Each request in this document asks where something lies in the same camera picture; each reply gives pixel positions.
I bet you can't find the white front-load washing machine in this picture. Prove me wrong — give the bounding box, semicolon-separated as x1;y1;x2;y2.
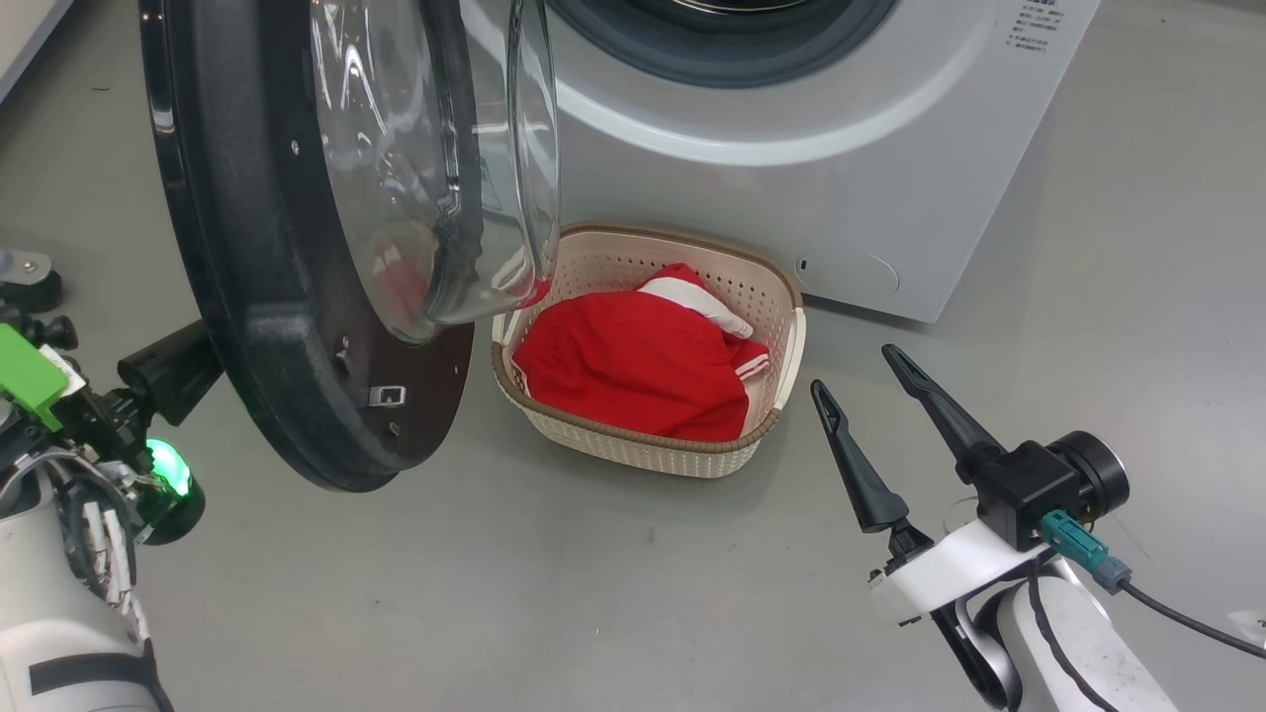
450;0;1102;324

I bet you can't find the cream perforated laundry basket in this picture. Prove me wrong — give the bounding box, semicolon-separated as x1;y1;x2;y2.
491;224;807;480

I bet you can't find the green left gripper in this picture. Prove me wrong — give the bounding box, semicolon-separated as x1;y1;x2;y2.
0;318;225;468

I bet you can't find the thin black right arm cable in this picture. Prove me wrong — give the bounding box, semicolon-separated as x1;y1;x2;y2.
1025;564;1121;712

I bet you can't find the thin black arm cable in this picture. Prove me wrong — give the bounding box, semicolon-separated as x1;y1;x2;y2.
45;450;144;614
1025;564;1121;712

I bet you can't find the round black glass washer door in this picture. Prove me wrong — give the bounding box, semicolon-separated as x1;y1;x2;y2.
138;0;562;493

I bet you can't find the red garment with white band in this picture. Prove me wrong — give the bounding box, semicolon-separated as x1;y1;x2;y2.
511;262;758;443

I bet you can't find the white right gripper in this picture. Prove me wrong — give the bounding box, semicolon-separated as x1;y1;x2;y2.
810;343;1049;710

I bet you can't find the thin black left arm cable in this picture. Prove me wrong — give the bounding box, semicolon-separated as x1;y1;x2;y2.
45;450;144;614

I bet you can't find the right camera cable teal plug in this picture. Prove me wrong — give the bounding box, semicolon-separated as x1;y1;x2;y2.
1039;509;1266;662

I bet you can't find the black caster wheel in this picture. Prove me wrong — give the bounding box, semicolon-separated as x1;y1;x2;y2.
0;247;63;313

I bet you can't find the round white drain filter cover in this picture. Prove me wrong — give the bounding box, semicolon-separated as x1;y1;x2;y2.
794;250;901;300

